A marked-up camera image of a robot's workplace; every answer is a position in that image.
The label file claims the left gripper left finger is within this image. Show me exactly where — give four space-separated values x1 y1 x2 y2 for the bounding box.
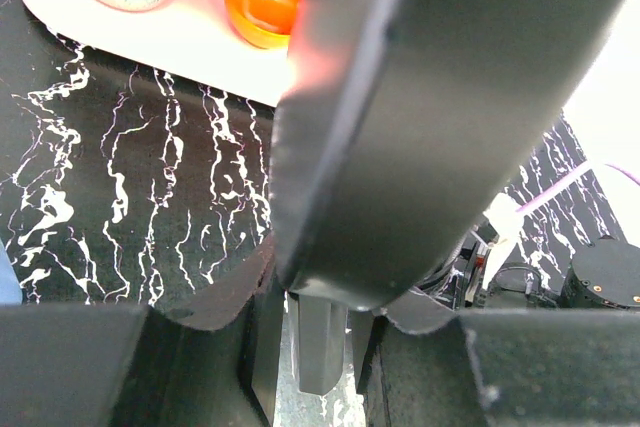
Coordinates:
1 237 283 426

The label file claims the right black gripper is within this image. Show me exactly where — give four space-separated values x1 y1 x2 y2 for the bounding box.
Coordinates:
449 241 558 310

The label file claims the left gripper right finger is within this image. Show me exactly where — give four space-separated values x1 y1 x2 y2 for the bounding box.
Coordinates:
351 291 639 426

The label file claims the dark grey shower head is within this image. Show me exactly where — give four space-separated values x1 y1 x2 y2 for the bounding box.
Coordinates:
269 0 624 395

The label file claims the small blue cup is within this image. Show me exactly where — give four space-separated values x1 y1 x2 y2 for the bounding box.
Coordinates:
0 243 23 305

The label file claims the pink three-tier shelf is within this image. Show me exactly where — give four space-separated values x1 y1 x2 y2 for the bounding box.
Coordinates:
22 0 293 106

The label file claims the orange bowl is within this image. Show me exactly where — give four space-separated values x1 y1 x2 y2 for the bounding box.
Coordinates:
224 0 300 49

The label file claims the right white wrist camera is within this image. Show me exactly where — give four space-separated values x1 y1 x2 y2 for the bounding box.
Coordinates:
482 193 524 290

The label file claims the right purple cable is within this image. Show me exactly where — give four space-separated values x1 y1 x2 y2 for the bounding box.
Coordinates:
514 160 640 213

